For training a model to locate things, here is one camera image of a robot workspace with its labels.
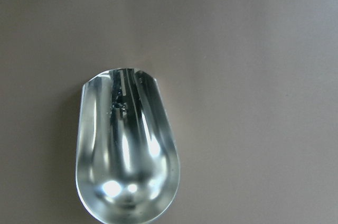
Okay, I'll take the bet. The metal ice scoop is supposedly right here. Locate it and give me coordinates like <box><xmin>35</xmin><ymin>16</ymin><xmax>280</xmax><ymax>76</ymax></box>
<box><xmin>75</xmin><ymin>68</ymin><xmax>180</xmax><ymax>223</ymax></box>

